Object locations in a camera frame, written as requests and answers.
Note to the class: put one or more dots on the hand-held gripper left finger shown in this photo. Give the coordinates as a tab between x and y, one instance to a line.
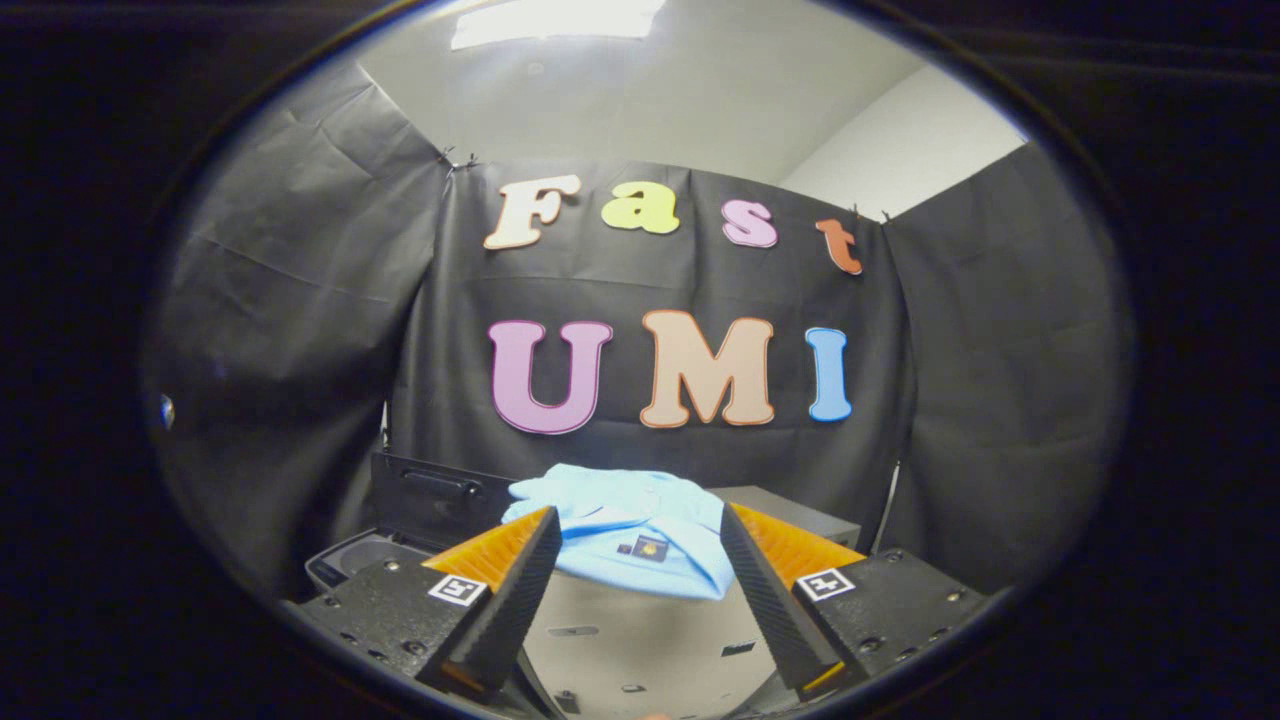
515	600

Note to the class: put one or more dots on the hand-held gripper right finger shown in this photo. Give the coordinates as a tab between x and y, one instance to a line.
770	600

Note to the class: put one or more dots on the dark washing machine lid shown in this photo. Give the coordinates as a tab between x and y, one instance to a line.
430	510

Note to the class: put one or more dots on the light blue shirt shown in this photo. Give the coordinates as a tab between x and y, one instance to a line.
620	515

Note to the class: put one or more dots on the grey washing machine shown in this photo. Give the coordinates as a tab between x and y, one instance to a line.
360	555

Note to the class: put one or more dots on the beige cabinet with grey top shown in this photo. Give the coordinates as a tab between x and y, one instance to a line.
640	640

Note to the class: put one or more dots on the black backdrop cloth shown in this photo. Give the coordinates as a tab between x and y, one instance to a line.
320	330

